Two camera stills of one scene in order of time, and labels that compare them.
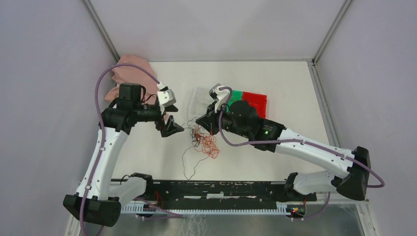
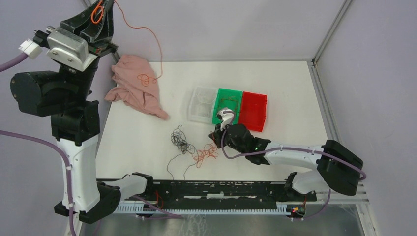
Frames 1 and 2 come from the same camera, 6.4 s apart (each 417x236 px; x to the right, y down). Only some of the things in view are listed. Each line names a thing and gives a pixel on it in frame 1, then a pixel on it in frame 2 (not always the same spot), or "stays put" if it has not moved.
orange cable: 208,140 → 98,15
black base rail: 184,193 stays put
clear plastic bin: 199,101 stays put
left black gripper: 171,127 → 103,29
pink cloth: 131,75 stays put
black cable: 197,134 → 179,140
